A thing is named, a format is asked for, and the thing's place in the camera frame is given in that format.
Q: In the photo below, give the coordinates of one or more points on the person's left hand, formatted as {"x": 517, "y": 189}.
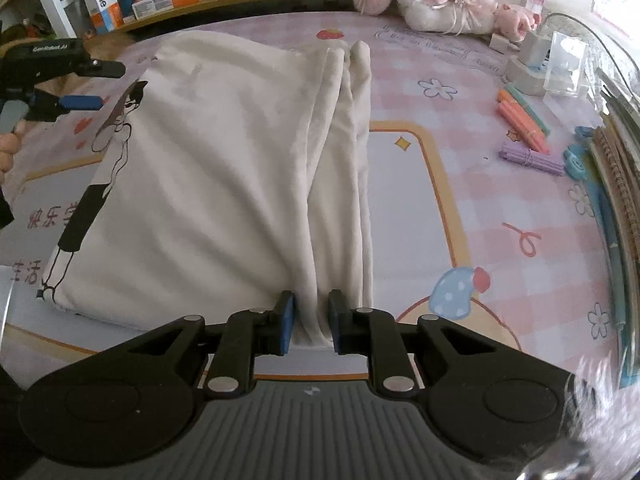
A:
{"x": 6, "y": 147}

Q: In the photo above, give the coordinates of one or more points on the white orange toothbrush box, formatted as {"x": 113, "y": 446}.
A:
{"x": 102, "y": 2}

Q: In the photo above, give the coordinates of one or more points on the small white cube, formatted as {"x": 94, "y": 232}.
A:
{"x": 499, "y": 42}

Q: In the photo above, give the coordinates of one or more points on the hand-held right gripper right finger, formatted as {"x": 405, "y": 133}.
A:
{"x": 337, "y": 322}

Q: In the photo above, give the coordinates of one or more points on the purple highlighter bundle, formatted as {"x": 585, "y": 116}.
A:
{"x": 532, "y": 159}

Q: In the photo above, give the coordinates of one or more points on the light blue plastic tool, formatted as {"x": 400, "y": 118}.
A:
{"x": 580, "y": 155}

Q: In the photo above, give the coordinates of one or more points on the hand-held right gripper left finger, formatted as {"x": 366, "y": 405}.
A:
{"x": 286, "y": 322}

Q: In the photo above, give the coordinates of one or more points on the cream printed T-shirt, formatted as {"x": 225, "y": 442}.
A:
{"x": 210, "y": 160}

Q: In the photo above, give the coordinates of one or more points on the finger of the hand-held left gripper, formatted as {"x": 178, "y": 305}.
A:
{"x": 107, "y": 70}
{"x": 82, "y": 103}

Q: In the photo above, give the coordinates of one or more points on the stack of notebooks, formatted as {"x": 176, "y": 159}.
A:
{"x": 625, "y": 185}

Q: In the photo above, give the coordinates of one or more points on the clear acrylic stand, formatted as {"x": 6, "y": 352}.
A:
{"x": 567, "y": 60}

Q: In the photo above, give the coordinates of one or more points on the green highlighter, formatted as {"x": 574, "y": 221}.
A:
{"x": 530, "y": 110}

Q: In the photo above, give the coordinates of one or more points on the pink checkered desk mat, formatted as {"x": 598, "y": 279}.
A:
{"x": 475, "y": 210}

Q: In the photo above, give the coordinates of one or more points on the small pink plush pig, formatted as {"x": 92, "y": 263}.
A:
{"x": 515, "y": 20}

